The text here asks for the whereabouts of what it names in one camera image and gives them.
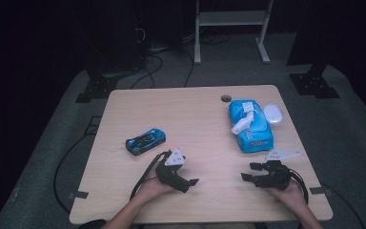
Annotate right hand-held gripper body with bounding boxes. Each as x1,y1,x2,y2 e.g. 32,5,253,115
253,149,302,191

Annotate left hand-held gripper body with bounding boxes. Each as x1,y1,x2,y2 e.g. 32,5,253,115
154,147,192,194

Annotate blue wet wipe pack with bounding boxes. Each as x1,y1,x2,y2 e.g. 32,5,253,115
228,99,275,155

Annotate blue and black toy car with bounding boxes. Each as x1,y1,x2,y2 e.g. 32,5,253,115
125,128,167,156

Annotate white wet wipe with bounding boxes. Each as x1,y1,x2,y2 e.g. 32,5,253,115
231,111,255,135

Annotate person's right hand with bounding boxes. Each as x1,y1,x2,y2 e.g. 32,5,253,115
264,178,307,212

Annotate person's left hand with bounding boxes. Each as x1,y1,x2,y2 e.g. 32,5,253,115
135,161,176,203

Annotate grey tape piece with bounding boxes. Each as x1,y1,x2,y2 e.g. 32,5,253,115
68,190,90,200
309,186,334,196

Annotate white oval plastic object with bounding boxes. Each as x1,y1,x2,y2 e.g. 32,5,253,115
262,103,284,125

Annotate black stand base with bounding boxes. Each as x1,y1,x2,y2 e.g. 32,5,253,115
289,63,341,99
74,68,119,104

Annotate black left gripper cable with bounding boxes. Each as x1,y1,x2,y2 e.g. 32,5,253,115
129,151,170,200

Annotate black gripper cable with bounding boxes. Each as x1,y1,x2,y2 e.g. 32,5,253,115
286,168,310,205
129,151,170,200

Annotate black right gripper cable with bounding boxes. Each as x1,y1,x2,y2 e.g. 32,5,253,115
286,168,310,205

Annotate black floor cable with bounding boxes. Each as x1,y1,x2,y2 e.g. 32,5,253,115
183,49,195,88
319,182,366,229
52,133,92,214
130,52,165,90

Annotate white metal stand frame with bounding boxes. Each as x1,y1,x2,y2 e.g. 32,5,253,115
193,0,275,66

